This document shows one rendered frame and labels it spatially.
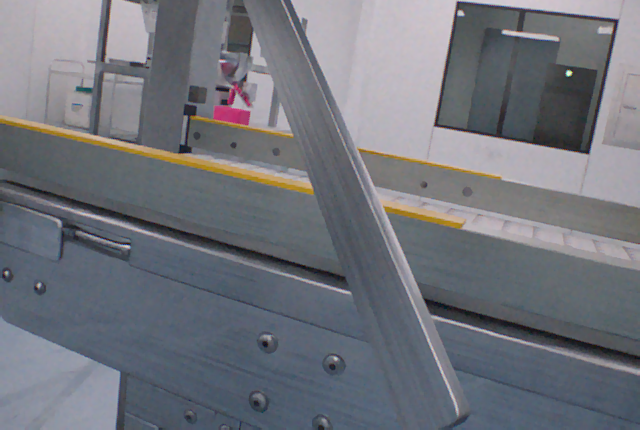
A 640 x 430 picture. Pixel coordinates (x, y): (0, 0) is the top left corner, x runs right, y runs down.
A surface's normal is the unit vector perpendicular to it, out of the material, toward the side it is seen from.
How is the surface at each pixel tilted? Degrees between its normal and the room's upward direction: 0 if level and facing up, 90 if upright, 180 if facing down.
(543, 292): 90
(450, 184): 90
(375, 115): 90
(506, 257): 90
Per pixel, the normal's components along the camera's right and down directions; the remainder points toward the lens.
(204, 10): 0.91, 0.21
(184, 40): -0.37, 0.11
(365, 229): -0.81, -0.07
